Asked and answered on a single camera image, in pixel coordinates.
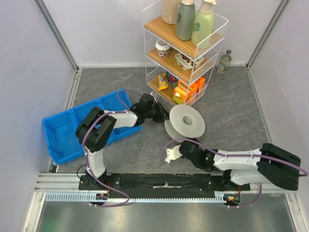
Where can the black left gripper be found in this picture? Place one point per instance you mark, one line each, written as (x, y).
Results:
(163, 114)

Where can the white cable spool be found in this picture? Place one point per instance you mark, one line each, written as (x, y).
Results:
(184, 122)

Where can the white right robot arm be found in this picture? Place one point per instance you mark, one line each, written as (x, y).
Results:
(268, 164)

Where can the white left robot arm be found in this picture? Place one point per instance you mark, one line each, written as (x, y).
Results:
(96, 128)

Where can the orange sponge box front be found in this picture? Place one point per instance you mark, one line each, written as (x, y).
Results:
(182, 93)

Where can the orange sponge box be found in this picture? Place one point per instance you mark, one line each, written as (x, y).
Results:
(182, 93)
(193, 90)
(200, 83)

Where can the blue snack box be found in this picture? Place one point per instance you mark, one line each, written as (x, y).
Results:
(172, 80)

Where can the yellow candy bag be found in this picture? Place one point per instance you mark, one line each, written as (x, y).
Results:
(162, 84)

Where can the orange sponge box middle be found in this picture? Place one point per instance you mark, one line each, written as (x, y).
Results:
(193, 90)

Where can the orange sponge box rear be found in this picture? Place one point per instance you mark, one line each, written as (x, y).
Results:
(200, 83)

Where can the white yogurt tub pack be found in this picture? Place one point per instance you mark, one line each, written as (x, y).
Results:
(186, 63)

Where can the paper coffee cup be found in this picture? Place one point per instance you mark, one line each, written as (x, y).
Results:
(162, 48)

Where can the clear glass bottle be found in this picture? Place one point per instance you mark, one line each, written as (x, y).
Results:
(224, 62)

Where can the light green pump bottle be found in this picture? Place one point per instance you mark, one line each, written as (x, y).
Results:
(204, 22)

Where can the grey green pump bottle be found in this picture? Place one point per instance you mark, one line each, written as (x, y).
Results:
(185, 19)

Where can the blue plastic divided bin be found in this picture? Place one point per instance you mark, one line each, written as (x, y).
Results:
(62, 143)

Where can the beige pump bottle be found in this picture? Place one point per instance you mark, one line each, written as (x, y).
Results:
(170, 11)

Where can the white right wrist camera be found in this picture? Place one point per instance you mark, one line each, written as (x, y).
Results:
(172, 154)

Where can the white wire shelf rack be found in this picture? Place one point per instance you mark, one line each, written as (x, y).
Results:
(154, 29)

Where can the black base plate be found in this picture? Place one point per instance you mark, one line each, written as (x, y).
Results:
(170, 185)

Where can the grey slotted cable duct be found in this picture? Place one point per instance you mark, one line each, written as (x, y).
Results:
(95, 198)

